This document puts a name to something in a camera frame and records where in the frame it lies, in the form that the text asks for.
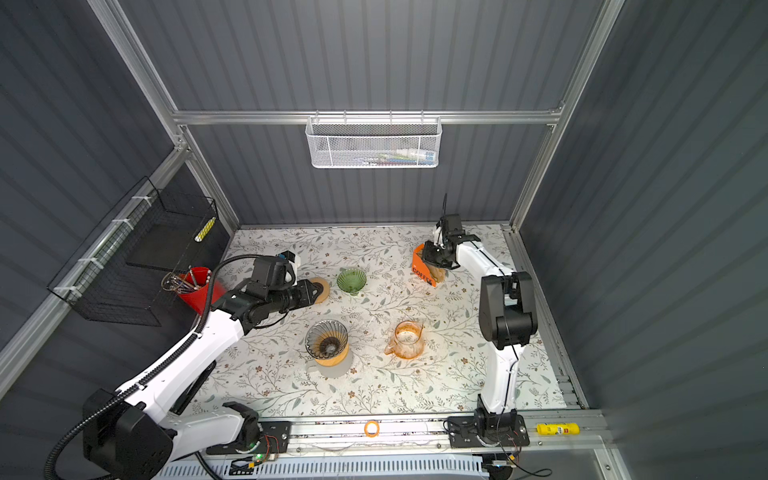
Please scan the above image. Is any orange coffee filter box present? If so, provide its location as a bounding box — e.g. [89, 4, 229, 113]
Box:
[411, 244, 446, 287]

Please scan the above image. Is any clear grey glass dripper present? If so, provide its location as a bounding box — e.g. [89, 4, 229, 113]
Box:
[304, 320, 348, 365]

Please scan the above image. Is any orange glass pitcher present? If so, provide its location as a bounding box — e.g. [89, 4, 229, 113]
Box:
[384, 321, 425, 360]

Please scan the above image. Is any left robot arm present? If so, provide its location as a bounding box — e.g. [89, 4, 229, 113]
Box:
[43, 251, 330, 479]

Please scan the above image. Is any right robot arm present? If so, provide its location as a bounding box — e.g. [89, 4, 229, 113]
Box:
[422, 214, 538, 435]

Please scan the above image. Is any green glass dripper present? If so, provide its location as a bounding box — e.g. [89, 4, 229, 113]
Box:
[336, 268, 367, 296]

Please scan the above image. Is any white frosted mug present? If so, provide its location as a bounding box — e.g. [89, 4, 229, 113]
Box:
[317, 357, 353, 378]

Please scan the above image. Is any red ribbed utensil cup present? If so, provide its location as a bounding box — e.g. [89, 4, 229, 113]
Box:
[177, 267, 211, 315]

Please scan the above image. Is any yellow highlighter in basket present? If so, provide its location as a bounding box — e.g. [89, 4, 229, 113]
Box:
[194, 216, 217, 243]

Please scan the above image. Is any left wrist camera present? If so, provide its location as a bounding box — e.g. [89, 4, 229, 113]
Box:
[277, 250, 300, 271]

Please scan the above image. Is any white wire mesh basket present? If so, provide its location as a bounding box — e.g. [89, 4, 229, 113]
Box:
[305, 116, 443, 169]

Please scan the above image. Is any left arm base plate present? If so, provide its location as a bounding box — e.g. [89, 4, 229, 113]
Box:
[236, 421, 293, 457]

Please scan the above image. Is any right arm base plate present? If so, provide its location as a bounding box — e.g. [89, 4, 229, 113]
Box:
[443, 411, 530, 449]

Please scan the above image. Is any black wire wall basket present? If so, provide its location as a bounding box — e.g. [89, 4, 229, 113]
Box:
[48, 183, 228, 327]

